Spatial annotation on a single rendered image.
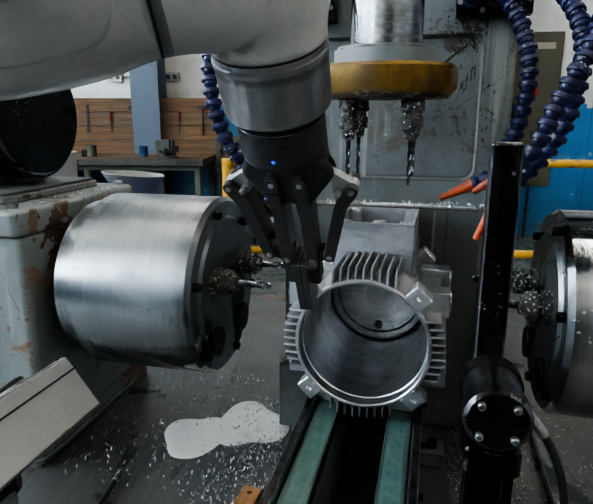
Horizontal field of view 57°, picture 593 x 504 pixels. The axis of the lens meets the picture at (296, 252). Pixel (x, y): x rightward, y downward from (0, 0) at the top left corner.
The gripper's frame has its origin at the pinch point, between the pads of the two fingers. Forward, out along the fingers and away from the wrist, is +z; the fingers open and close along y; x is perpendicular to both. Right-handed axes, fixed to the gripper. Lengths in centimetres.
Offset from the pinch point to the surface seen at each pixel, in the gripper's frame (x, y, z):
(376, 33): -25.7, -5.1, -15.8
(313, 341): -2.5, 1.1, 14.5
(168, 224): -8.1, 19.7, 0.5
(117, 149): -387, 307, 245
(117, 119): -403, 304, 219
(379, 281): -3.0, -7.5, 2.8
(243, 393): -8.4, 17.4, 39.8
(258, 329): -33, 24, 54
